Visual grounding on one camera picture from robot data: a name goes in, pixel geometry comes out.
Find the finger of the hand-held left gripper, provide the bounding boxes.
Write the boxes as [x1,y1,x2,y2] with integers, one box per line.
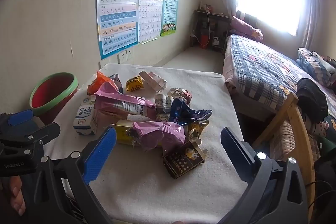
[0,109,36,138]
[0,122,61,151]

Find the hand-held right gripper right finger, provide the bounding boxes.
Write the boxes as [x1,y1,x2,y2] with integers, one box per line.
[218,127,309,224]

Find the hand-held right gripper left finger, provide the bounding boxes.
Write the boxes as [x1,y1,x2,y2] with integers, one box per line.
[34,126,117,224]

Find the yellow cardboard box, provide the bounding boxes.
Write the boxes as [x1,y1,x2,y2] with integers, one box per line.
[115,119,163,146]

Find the white blue milk carton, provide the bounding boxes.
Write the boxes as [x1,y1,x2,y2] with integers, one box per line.
[73,98,97,136]

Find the gold foil wrapper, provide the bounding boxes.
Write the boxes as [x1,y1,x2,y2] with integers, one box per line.
[188,120,210,146]

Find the red bin with green rim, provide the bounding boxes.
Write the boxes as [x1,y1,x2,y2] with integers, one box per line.
[29,72,79,125]

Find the large pink snack wrapper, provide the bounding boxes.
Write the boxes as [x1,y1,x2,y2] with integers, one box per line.
[94,81,156,132]

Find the dark brown cardboard box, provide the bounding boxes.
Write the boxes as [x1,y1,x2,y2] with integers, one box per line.
[163,139,208,179]

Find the blue wrapper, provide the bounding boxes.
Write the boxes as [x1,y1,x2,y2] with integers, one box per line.
[168,98,214,126]

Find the orange plastic wrapper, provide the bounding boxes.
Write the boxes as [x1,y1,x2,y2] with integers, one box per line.
[87,71,124,95]

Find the silver red wrapper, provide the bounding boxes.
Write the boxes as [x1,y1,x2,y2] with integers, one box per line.
[167,88,193,104]

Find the small yellow packet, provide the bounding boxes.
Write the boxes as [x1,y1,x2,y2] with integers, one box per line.
[126,76,144,92]

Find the grey patterned carton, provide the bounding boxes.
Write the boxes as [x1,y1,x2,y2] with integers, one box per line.
[154,94,175,122]

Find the person's left hand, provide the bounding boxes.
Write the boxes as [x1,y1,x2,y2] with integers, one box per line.
[8,176,27,216]

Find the white towel covered table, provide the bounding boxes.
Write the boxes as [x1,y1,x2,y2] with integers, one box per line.
[43,63,248,223]

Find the wooden chair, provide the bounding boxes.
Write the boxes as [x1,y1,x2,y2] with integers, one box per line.
[252,91,315,222]

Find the bed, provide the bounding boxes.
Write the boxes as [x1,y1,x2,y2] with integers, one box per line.
[223,34,336,135]

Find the plaid quilt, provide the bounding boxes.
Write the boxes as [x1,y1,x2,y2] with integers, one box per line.
[230,34,336,132]

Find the black cloth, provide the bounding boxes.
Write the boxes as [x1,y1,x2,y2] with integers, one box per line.
[297,78,328,123]

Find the plaid pillow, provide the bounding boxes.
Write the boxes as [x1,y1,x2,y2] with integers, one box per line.
[297,48,332,88]

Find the pink pillow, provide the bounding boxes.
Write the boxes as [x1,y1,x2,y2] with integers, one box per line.
[230,15,264,42]

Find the dark shelf unit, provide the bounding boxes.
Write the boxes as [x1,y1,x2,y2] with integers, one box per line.
[190,10,231,52]

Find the pink corduroy cushion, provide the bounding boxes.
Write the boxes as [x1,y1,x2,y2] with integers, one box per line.
[270,122,321,161]

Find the black cable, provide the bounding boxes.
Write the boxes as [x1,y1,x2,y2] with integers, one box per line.
[307,181,336,214]

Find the blue letter wall poster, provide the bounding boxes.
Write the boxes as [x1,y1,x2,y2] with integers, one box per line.
[97,0,140,60]

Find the green grid wall poster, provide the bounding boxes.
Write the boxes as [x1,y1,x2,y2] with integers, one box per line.
[161,0,179,38]

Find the white chart wall poster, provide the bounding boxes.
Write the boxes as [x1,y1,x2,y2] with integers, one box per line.
[138,0,165,45]

